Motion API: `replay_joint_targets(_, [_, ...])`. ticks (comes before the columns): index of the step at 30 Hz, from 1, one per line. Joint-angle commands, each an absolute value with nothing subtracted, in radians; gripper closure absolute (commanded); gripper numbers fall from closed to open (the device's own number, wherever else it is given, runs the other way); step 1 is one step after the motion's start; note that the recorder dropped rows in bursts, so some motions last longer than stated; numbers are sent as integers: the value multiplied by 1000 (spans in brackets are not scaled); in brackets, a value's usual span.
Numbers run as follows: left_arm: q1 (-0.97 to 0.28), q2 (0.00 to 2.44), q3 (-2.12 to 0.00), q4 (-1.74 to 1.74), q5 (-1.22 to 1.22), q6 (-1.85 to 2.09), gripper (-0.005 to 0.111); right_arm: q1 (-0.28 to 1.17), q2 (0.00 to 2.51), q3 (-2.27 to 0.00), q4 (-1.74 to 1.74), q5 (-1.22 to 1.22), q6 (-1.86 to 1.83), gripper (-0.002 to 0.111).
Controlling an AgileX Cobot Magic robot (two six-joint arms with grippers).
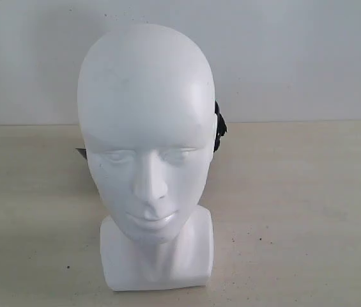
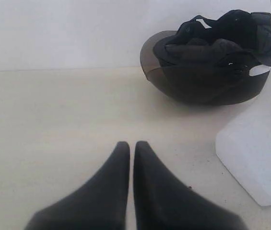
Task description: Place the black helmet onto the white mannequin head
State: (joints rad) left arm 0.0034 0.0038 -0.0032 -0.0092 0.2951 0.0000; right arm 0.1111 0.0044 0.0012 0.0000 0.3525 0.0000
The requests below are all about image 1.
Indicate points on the black helmet with visor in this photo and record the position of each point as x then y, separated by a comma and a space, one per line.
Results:
221, 131

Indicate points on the white mannequin head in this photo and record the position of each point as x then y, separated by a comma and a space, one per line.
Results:
146, 106

